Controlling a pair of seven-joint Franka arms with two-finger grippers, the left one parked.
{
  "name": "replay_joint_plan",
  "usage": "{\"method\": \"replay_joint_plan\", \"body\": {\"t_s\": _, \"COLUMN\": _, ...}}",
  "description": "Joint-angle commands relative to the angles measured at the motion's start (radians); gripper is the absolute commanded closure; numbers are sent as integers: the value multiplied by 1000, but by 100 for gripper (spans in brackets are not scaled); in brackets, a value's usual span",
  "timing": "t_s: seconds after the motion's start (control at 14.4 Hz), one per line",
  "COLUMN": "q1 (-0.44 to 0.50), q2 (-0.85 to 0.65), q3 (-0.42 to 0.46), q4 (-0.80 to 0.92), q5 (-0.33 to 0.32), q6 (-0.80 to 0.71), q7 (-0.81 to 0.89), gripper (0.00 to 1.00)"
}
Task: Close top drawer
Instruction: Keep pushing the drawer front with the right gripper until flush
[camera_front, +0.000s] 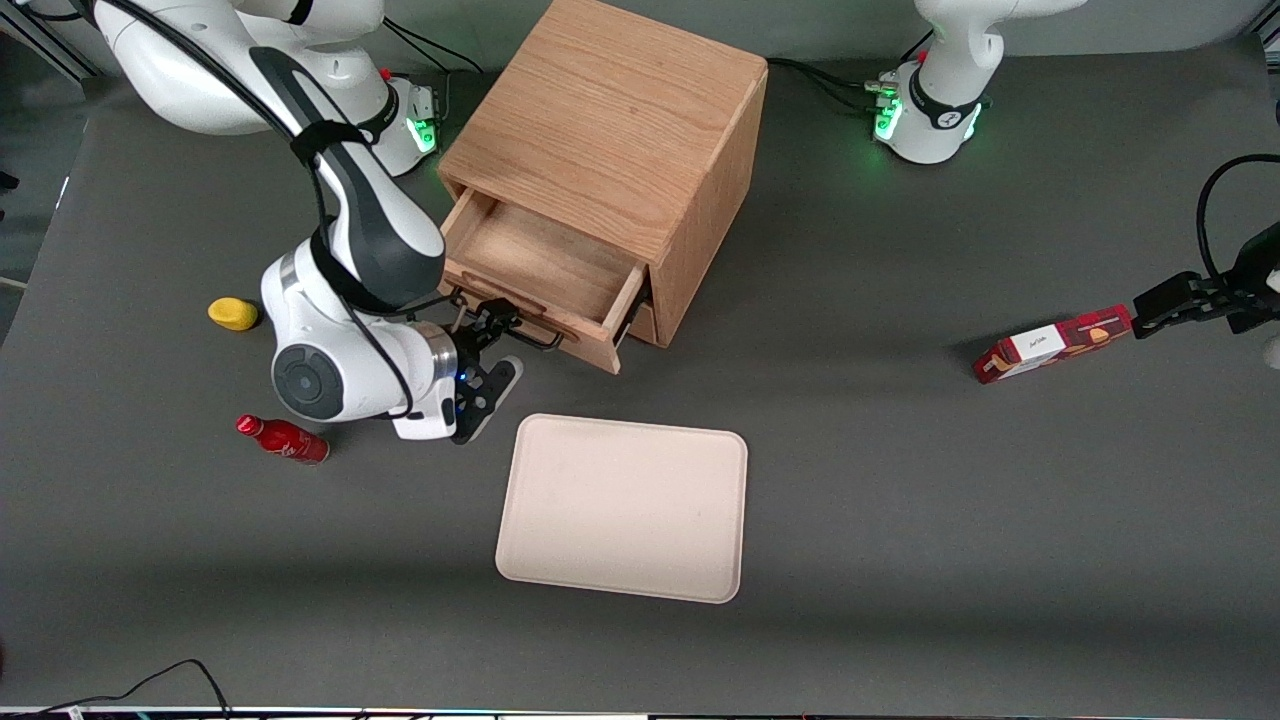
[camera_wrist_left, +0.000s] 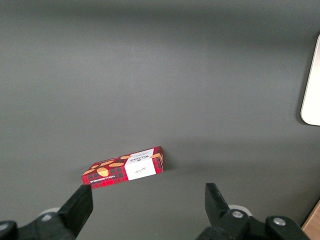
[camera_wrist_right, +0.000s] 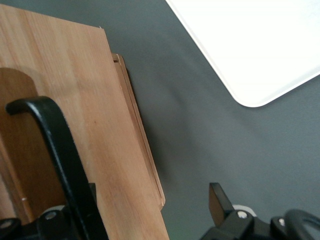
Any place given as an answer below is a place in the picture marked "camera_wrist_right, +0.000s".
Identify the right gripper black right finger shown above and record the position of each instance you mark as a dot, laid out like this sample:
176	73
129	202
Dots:
225	215

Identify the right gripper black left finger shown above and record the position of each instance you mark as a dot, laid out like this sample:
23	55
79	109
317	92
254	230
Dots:
47	226

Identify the cream rectangular tray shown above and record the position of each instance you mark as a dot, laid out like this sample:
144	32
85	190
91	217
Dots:
250	45

